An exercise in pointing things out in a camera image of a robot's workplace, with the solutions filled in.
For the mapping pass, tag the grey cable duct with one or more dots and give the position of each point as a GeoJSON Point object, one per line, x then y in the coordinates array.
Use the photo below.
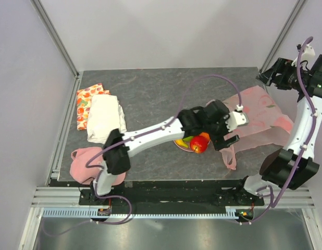
{"type": "Point", "coordinates": [96, 213]}

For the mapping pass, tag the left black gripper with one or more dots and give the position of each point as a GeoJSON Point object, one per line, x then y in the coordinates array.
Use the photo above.
{"type": "Point", "coordinates": [219, 142]}

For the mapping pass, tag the pink baseball cap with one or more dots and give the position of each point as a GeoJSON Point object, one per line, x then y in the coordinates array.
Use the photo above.
{"type": "Point", "coordinates": [91, 163]}

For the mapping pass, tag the white cloth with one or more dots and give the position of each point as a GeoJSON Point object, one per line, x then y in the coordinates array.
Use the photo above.
{"type": "Point", "coordinates": [105, 115]}

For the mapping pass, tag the green fake pear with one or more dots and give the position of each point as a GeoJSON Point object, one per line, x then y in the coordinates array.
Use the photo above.
{"type": "Point", "coordinates": [188, 139]}

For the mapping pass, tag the aluminium frame post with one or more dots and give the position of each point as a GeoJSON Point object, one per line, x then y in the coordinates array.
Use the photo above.
{"type": "Point", "coordinates": [37, 4]}
{"type": "Point", "coordinates": [299, 4]}

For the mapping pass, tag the pink plate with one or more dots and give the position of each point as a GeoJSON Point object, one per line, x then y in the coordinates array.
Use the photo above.
{"type": "Point", "coordinates": [184, 148]}

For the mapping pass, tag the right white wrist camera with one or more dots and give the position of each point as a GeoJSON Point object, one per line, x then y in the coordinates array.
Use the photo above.
{"type": "Point", "coordinates": [307, 54]}

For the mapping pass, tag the pink plastic bag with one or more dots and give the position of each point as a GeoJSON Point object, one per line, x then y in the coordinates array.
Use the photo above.
{"type": "Point", "coordinates": [267, 125]}

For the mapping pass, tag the yellow fake banana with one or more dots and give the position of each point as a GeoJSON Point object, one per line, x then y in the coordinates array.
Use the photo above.
{"type": "Point", "coordinates": [181, 143]}

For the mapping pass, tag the fake orange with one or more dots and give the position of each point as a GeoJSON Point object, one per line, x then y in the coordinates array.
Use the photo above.
{"type": "Point", "coordinates": [205, 135]}

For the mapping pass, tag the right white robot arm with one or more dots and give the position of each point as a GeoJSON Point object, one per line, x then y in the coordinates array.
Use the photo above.
{"type": "Point", "coordinates": [294, 163]}

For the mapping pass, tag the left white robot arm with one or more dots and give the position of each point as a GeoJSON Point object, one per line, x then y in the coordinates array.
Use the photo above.
{"type": "Point", "coordinates": [215, 119]}

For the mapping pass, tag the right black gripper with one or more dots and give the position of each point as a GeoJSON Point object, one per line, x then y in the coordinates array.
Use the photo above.
{"type": "Point", "coordinates": [284, 66]}

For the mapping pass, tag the left aluminium frame post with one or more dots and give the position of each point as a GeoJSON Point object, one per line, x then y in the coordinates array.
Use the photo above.
{"type": "Point", "coordinates": [37, 4]}

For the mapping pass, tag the right aluminium frame post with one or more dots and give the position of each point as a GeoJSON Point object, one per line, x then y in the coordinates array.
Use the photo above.
{"type": "Point", "coordinates": [299, 4]}

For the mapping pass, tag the floral orange cloth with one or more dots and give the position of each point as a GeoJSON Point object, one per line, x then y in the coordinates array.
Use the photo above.
{"type": "Point", "coordinates": [84, 97]}

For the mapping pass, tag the red fake fruit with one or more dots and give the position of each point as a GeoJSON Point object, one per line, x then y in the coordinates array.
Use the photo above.
{"type": "Point", "coordinates": [198, 144]}

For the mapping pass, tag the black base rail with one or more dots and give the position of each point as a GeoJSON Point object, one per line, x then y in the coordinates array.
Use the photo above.
{"type": "Point", "coordinates": [216, 192]}

